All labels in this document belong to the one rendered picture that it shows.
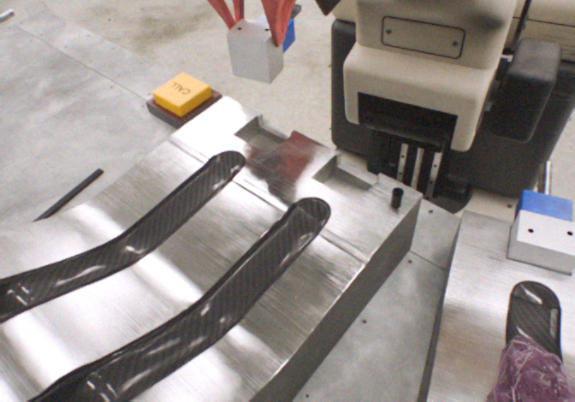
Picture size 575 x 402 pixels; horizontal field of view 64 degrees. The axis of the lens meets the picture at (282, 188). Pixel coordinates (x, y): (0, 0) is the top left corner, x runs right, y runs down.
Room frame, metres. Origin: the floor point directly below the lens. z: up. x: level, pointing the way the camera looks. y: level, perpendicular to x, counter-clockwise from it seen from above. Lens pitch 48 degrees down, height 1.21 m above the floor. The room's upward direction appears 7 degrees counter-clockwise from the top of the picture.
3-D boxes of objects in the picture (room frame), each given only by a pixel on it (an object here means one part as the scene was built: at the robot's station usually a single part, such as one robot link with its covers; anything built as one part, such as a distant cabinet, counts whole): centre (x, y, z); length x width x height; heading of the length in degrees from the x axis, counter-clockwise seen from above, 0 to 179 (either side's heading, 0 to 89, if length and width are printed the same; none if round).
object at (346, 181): (0.30, -0.06, 0.87); 0.05 x 0.05 x 0.04; 44
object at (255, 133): (0.38, 0.01, 0.87); 0.05 x 0.05 x 0.04; 44
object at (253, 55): (0.50, -0.01, 0.94); 0.13 x 0.05 x 0.05; 148
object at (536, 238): (0.26, -0.24, 0.86); 0.13 x 0.05 x 0.05; 152
